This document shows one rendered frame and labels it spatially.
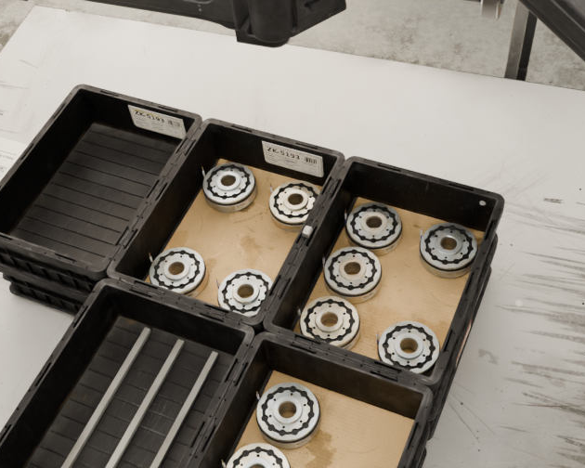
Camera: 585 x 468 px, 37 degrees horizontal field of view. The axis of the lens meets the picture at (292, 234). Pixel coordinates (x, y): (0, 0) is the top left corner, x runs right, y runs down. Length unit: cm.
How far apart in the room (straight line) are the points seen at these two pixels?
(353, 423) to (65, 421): 48
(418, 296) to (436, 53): 176
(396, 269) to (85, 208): 63
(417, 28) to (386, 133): 136
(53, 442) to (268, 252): 50
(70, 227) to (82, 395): 37
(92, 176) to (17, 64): 60
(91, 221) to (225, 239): 27
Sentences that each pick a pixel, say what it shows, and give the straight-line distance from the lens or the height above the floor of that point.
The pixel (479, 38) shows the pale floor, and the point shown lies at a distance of 328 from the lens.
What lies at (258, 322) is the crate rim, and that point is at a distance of 143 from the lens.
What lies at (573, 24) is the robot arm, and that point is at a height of 148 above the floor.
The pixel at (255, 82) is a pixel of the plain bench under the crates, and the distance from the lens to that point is 212.
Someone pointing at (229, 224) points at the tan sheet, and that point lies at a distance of 168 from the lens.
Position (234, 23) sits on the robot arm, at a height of 144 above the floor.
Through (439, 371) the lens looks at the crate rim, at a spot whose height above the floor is 93.
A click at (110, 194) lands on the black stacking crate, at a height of 83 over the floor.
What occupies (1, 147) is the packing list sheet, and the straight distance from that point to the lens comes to 215.
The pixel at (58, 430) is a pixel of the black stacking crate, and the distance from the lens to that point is 154.
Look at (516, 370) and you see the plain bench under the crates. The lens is 166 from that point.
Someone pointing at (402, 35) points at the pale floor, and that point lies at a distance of 328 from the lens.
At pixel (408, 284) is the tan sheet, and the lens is 158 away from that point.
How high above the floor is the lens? 215
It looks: 53 degrees down
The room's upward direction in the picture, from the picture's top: 8 degrees counter-clockwise
